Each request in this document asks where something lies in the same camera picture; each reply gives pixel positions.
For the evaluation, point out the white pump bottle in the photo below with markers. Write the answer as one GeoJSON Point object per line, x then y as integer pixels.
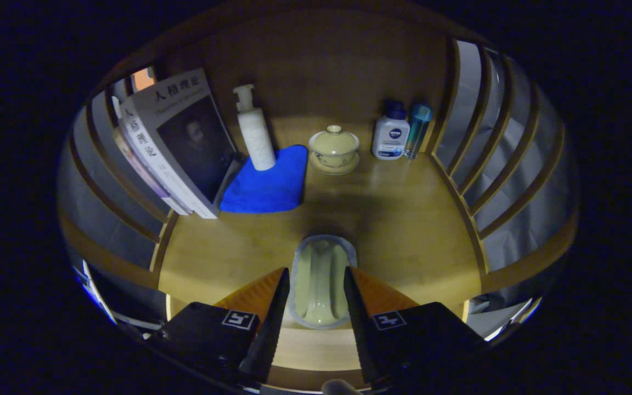
{"type": "Point", "coordinates": [258, 137]}

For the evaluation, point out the white book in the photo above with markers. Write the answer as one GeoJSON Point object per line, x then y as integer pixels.
{"type": "Point", "coordinates": [184, 142]}

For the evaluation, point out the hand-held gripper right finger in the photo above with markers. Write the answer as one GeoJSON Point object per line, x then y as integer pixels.
{"type": "Point", "coordinates": [425, 334]}

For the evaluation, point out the teal slim bottle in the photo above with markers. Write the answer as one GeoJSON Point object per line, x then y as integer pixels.
{"type": "Point", "coordinates": [417, 129]}

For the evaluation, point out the beige lidded tea bowl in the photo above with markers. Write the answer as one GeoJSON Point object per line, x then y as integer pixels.
{"type": "Point", "coordinates": [333, 147]}

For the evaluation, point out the purple book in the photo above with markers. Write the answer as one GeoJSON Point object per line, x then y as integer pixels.
{"type": "Point", "coordinates": [148, 175]}

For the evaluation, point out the wooden drawer with black knob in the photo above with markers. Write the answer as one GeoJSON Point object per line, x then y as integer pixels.
{"type": "Point", "coordinates": [316, 351]}

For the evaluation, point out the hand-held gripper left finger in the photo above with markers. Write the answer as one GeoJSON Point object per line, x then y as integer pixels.
{"type": "Point", "coordinates": [206, 334]}

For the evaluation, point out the white lotion bottle blue cap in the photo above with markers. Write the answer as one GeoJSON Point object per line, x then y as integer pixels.
{"type": "Point", "coordinates": [390, 137]}

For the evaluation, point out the wooden countertop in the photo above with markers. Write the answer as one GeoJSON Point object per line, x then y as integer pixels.
{"type": "Point", "coordinates": [393, 219]}

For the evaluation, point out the blue folded cloth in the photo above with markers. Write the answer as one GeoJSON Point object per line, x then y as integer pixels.
{"type": "Point", "coordinates": [266, 186]}

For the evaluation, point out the wooden cabinet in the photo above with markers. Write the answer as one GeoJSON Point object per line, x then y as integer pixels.
{"type": "Point", "coordinates": [321, 60]}

